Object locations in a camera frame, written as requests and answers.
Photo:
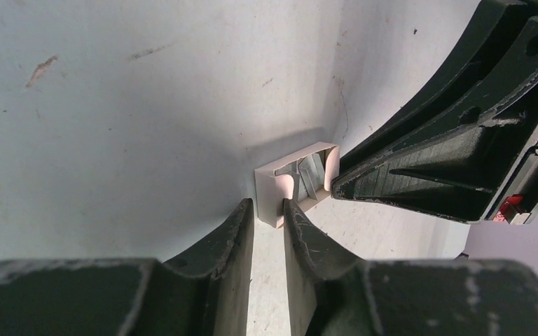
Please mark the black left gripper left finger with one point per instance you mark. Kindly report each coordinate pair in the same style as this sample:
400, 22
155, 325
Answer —
204, 290

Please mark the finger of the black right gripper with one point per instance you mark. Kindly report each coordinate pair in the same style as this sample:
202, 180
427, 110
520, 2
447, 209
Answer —
458, 196
476, 112

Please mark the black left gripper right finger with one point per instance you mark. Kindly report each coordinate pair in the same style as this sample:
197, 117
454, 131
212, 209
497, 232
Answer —
332, 291

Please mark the white staple tray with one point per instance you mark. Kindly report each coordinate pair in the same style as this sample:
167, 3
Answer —
305, 176

